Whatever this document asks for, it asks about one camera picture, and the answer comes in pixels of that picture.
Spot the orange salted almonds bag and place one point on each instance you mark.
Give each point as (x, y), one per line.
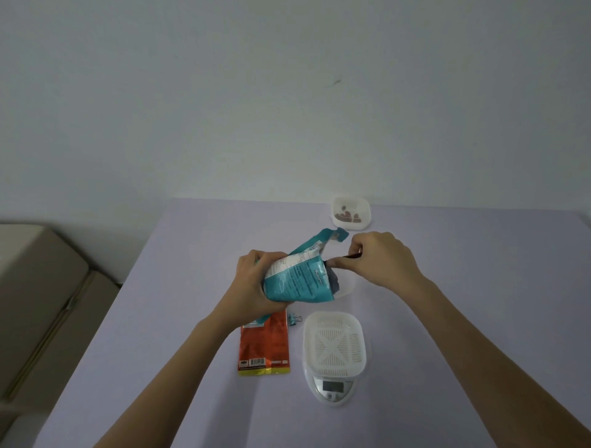
(265, 346)

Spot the person's right hand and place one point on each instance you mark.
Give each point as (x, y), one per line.
(388, 263)

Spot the person's left forearm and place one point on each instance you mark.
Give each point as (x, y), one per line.
(171, 383)

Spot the person's left hand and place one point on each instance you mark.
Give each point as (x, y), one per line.
(244, 291)

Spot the teal roasted almonds bag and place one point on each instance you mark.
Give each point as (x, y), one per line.
(300, 277)

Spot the white square plastic container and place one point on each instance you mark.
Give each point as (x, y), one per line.
(351, 225)
(334, 344)

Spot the black plastic spoon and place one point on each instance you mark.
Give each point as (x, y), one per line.
(353, 255)

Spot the person's right forearm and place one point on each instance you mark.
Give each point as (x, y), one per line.
(503, 364)

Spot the white kitchen scale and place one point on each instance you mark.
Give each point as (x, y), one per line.
(333, 392)

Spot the almonds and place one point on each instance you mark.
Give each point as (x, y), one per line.
(349, 214)

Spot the teal binder clip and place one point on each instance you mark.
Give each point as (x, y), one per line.
(294, 318)

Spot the beige sofa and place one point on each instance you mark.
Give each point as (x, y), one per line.
(41, 309)

